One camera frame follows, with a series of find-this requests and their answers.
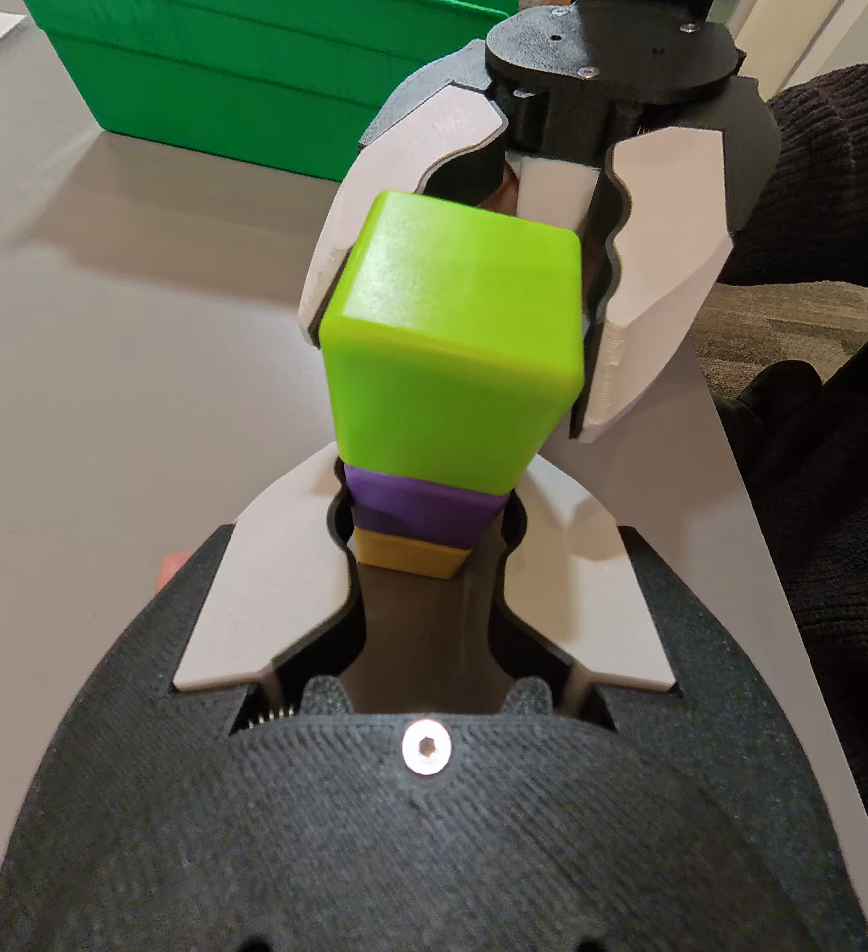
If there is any purple cube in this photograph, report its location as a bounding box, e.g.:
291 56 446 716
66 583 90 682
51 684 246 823
343 463 513 551

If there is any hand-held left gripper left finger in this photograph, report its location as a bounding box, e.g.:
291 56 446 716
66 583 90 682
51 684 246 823
172 440 369 709

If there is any yellow cube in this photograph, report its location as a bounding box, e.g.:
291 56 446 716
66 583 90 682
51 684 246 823
354 527 473 580

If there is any person's right hand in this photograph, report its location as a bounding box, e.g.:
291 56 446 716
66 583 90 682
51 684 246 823
478 165 522 217

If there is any person's dark clothing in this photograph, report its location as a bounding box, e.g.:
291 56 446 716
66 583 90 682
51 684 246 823
712 290 868 893

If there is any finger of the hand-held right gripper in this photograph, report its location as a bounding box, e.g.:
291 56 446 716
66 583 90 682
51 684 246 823
296 88 512 349
568 125 737 446

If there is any lime green cube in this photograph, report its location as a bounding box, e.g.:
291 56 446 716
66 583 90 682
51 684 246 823
318 190 583 494

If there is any green plastic bin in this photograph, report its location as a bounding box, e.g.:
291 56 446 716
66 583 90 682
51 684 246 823
23 0 524 183

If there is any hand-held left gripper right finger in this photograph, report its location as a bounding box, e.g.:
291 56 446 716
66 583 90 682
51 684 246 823
489 454 678 716

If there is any grey desk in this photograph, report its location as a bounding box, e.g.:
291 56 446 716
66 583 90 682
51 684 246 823
0 0 868 952

